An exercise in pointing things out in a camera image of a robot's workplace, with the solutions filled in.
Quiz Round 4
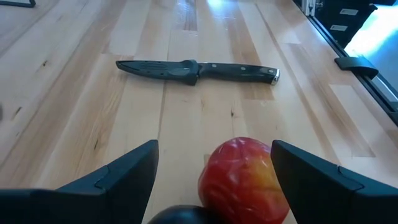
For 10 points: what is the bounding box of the black metal table frame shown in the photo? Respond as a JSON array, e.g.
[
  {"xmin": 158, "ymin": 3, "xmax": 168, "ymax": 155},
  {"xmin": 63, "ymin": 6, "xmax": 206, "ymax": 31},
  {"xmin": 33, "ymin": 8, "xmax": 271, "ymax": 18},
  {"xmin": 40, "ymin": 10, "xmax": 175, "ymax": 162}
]
[{"xmin": 292, "ymin": 0, "xmax": 398, "ymax": 127}]

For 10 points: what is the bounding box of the black box with labels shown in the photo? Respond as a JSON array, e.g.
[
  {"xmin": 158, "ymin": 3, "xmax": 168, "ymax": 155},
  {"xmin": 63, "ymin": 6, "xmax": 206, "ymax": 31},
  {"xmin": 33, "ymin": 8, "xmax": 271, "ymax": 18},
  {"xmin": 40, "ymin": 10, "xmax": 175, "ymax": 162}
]
[{"xmin": 315, "ymin": 0, "xmax": 379, "ymax": 49}]

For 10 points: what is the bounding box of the black plum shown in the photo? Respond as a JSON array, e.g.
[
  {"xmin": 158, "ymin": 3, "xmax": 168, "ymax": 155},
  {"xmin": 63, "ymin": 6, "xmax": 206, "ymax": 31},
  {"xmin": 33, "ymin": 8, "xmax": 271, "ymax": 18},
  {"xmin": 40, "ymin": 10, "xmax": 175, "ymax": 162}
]
[{"xmin": 147, "ymin": 204, "xmax": 218, "ymax": 224}]

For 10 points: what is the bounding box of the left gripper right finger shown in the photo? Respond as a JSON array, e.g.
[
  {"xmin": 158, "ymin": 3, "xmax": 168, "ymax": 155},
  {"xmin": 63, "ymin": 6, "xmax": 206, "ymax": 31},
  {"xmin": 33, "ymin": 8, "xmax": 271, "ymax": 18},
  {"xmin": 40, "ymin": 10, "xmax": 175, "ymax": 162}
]
[{"xmin": 270, "ymin": 139, "xmax": 398, "ymax": 224}]

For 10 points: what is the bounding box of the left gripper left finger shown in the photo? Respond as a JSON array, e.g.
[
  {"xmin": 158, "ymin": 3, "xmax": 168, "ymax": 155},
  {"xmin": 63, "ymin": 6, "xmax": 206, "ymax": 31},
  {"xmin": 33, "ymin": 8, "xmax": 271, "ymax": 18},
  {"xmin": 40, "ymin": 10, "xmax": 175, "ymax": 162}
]
[{"xmin": 0, "ymin": 139, "xmax": 160, "ymax": 224}]

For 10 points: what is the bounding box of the silver aluminium extrusion post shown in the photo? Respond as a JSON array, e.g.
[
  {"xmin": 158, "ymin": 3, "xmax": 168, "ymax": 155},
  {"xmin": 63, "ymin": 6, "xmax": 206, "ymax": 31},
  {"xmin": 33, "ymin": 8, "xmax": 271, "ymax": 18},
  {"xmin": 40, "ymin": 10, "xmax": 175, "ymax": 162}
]
[{"xmin": 303, "ymin": 0, "xmax": 317, "ymax": 17}]

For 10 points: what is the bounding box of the black sheathed knife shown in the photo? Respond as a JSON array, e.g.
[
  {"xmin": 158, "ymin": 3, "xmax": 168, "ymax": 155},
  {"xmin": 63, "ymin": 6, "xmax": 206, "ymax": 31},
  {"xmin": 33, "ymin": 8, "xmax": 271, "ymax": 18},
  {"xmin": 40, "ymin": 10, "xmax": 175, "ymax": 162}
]
[{"xmin": 115, "ymin": 58, "xmax": 280, "ymax": 86}]

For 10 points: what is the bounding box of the black table clamp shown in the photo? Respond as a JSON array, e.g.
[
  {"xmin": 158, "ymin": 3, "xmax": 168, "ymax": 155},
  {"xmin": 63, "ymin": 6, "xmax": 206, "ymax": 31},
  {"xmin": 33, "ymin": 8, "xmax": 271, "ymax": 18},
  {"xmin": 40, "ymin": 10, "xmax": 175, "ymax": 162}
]
[{"xmin": 334, "ymin": 55, "xmax": 379, "ymax": 80}]

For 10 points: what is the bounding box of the red and yellow apple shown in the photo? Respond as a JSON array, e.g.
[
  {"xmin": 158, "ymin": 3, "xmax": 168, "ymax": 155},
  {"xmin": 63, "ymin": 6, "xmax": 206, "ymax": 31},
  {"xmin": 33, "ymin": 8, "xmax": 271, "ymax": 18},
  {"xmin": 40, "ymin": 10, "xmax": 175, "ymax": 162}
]
[{"xmin": 198, "ymin": 136, "xmax": 290, "ymax": 224}]

